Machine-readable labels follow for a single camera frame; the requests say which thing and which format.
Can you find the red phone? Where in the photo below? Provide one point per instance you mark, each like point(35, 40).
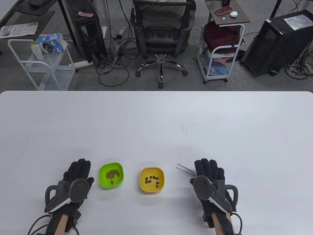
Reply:
point(223, 10)

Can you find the pink packet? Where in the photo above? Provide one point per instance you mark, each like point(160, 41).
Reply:
point(85, 14)

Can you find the green dish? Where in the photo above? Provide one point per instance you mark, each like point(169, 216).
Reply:
point(104, 181)

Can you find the grey left hand controller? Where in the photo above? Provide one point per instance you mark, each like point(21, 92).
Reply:
point(79, 189)

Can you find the white power strip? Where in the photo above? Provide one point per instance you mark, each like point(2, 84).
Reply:
point(121, 31)

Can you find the folded newspaper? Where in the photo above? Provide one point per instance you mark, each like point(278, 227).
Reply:
point(19, 29)

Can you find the pile of coffee beans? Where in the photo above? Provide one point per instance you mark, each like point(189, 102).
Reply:
point(151, 177)

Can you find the blue bag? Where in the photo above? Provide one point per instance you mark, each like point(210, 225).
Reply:
point(217, 68)

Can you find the black mesh office chair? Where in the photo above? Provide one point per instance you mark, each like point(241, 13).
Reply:
point(161, 36)

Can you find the grey hand controller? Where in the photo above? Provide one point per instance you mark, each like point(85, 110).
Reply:
point(79, 189)
point(203, 187)

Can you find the metal tweezers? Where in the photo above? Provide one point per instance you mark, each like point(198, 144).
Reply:
point(185, 169)

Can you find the yellow small dish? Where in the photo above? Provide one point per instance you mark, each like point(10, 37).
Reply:
point(144, 186)

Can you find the black closed computer tower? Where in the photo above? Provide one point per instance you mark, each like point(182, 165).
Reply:
point(273, 49)

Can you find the black desk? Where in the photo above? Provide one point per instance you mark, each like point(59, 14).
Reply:
point(36, 18)

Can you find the person's right forearm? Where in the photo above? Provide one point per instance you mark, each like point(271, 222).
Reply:
point(223, 224)

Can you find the clear plastic bag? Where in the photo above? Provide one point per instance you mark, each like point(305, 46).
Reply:
point(298, 22)

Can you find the person's right hand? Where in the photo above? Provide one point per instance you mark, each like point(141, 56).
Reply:
point(207, 169)

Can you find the dark red backpack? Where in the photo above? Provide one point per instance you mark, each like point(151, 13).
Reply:
point(217, 36)

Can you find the person's left hand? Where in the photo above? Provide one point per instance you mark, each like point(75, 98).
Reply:
point(78, 169)

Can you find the black keyboard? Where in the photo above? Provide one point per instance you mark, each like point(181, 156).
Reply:
point(36, 2)

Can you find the white rolling cart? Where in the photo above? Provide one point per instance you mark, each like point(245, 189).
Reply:
point(215, 52)

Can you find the blue cardboard box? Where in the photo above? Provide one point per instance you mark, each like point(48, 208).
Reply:
point(51, 44)

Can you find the grey right hand controller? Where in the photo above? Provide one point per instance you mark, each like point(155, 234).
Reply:
point(203, 187)

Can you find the black desk leg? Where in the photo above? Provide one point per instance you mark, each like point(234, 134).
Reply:
point(275, 9)

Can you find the brown side table top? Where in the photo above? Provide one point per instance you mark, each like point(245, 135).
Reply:
point(239, 18)

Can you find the white tube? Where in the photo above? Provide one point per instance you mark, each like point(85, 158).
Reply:
point(80, 64)

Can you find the person's left forearm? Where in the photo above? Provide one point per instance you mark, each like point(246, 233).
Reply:
point(60, 224)

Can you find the black open computer tower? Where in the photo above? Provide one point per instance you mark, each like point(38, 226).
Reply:
point(90, 34)

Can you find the white plastic bottle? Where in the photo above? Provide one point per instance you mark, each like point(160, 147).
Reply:
point(38, 52)

